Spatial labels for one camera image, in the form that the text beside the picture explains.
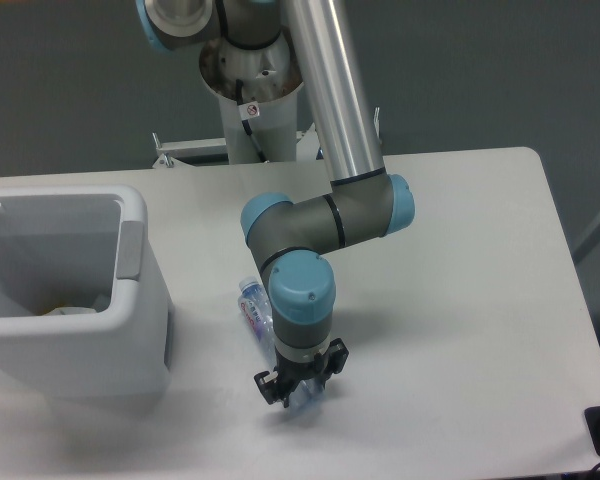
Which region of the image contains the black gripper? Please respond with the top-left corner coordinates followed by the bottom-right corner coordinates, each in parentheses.
top-left (254, 338), bottom-right (349, 408)

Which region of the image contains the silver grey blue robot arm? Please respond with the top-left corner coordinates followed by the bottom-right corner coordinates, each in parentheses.
top-left (136, 1), bottom-right (415, 404)

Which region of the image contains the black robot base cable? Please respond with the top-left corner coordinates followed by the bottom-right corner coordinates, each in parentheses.
top-left (234, 78), bottom-right (271, 164)

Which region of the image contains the white metal mounting frame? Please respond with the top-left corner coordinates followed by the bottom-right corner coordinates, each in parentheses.
top-left (151, 107), bottom-right (384, 169)

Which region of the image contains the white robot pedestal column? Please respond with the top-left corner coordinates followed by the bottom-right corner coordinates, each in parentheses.
top-left (199, 29), bottom-right (303, 164)

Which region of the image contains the white trash can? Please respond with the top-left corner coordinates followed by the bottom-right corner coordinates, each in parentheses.
top-left (0, 185), bottom-right (174, 398)

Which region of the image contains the trash inside can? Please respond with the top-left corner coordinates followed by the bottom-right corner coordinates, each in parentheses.
top-left (41, 294), bottom-right (111, 316)

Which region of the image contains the clear plastic water bottle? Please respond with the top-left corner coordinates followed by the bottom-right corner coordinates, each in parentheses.
top-left (237, 277), bottom-right (324, 413)

